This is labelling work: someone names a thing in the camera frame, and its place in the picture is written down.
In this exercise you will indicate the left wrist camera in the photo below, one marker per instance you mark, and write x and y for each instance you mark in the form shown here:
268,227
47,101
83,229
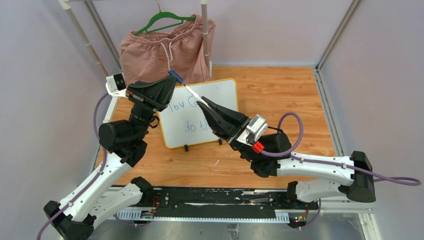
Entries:
116,85

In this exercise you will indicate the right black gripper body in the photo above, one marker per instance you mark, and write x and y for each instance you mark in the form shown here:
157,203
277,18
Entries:
234,140

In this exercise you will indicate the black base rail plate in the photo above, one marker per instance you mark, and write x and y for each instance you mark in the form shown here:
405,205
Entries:
211,204

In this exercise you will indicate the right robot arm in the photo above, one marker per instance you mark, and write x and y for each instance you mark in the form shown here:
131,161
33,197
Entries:
274,155

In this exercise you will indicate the wire whiteboard stand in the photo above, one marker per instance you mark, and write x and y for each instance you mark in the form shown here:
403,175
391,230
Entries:
187,147

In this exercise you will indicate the yellow framed whiteboard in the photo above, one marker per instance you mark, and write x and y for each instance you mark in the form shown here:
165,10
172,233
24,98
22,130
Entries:
183,122

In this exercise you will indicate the green clothes hanger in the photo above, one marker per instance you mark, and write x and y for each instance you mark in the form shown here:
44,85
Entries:
163,20

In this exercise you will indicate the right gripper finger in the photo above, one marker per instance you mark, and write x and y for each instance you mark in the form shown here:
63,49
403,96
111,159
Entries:
216,111
223,121

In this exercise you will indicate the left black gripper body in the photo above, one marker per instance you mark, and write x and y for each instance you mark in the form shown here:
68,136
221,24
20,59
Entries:
137,97

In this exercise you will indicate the white blue whiteboard marker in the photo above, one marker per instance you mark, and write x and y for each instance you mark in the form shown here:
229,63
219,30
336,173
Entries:
195,95

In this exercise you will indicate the pink drawstring shorts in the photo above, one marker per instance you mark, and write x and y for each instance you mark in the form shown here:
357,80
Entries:
148,57

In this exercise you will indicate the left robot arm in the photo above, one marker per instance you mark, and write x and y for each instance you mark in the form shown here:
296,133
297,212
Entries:
77,215

